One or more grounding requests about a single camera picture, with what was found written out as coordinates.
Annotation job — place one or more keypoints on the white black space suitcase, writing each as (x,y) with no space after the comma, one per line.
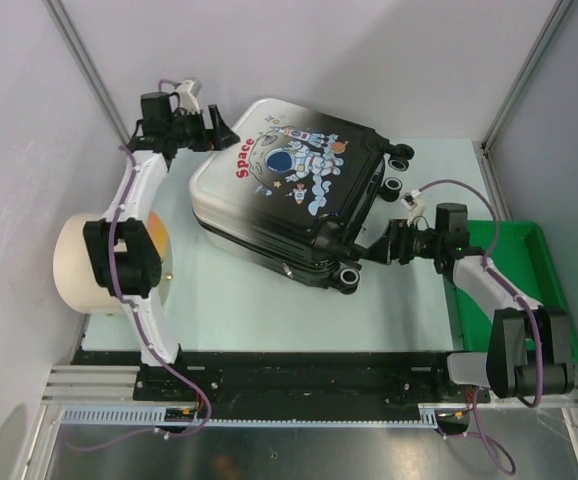
(292,195)

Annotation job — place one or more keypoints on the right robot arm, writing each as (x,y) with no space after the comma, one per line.
(529,351)

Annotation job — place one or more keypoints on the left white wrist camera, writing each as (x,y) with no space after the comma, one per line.
(188,91)

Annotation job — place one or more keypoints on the beige drum with orange lid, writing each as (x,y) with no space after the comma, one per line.
(73,274)

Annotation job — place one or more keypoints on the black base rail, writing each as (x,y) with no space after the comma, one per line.
(320,386)

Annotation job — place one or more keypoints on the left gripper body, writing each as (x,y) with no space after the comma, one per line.
(189,131)

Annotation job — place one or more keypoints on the grey slotted cable duct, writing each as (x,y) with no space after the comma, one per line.
(169,416)

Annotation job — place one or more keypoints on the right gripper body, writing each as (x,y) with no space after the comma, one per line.
(412,244)

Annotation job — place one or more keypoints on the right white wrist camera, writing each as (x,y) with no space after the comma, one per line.
(414,204)

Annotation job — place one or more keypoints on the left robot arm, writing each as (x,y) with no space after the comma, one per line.
(122,254)

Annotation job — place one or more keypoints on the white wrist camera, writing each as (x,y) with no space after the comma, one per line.
(188,91)
(414,204)

